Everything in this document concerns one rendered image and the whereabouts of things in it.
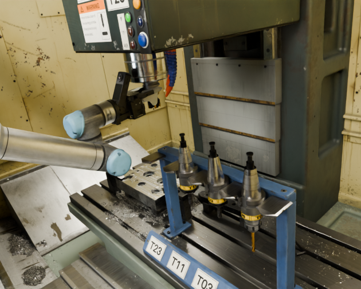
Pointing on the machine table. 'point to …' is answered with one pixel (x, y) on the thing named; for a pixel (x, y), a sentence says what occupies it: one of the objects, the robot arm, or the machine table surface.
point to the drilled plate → (133, 190)
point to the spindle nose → (146, 67)
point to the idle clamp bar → (232, 207)
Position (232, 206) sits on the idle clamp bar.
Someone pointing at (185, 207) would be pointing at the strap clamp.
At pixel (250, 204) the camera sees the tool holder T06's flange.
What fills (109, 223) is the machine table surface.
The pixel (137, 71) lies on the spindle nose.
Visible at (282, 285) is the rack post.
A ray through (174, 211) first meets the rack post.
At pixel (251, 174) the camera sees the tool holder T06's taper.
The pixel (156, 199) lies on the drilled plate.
